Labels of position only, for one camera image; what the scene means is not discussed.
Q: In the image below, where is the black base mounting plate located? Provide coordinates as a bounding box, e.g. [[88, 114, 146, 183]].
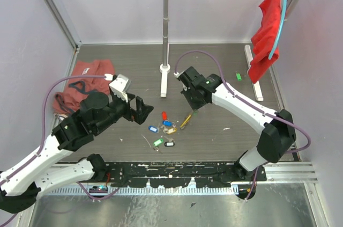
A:
[[102, 162, 253, 188]]

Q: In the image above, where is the dusty pink folded shirt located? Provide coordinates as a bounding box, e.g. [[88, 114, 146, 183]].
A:
[[53, 60, 115, 116]]

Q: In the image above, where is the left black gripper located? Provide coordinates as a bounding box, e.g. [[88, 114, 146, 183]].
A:
[[94, 91, 154, 134]]

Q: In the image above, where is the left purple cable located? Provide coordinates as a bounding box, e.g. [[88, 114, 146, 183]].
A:
[[0, 75, 108, 225]]

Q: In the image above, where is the metal keyring with yellow grip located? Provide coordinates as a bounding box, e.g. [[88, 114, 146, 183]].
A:
[[180, 113, 193, 129]]

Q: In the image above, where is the black key tag centre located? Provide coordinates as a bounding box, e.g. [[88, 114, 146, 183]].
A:
[[164, 142, 175, 147]]

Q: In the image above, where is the light blue hanger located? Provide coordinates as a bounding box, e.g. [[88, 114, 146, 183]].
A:
[[268, 0, 287, 60]]

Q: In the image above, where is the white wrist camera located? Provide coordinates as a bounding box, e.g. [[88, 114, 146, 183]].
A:
[[174, 72, 181, 79], [105, 74, 131, 102]]

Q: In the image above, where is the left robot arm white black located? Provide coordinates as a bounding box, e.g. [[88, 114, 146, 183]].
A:
[[1, 92, 154, 214]]

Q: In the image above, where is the small green-lit circuit board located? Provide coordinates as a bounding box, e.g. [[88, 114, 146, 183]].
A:
[[90, 185, 108, 193]]

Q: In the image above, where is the blue key tag upper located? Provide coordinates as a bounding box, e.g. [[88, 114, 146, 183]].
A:
[[162, 120, 173, 127]]

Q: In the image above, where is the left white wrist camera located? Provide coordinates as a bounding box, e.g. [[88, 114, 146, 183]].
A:
[[105, 74, 131, 102]]

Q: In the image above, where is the yellow key tag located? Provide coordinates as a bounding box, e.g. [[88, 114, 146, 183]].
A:
[[163, 127, 177, 135]]

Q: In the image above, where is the blue key tag left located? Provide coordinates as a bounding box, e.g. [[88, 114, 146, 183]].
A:
[[148, 126, 159, 133]]

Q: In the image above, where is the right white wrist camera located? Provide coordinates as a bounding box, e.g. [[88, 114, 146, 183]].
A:
[[174, 72, 181, 79]]

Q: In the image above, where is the white slotted cable duct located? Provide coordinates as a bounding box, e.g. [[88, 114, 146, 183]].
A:
[[48, 184, 238, 196]]

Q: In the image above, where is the red hanging cloth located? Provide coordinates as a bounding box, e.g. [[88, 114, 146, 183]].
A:
[[248, 0, 281, 84]]

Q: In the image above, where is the red key tag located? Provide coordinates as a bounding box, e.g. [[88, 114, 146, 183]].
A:
[[161, 111, 168, 121]]

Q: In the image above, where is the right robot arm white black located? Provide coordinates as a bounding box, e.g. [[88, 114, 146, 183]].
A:
[[175, 67, 296, 181]]

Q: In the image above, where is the blue key tag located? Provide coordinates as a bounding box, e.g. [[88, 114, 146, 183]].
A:
[[162, 120, 173, 127], [148, 126, 159, 133]]

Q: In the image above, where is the aluminium frame post left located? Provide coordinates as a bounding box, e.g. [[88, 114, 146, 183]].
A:
[[44, 0, 82, 49]]

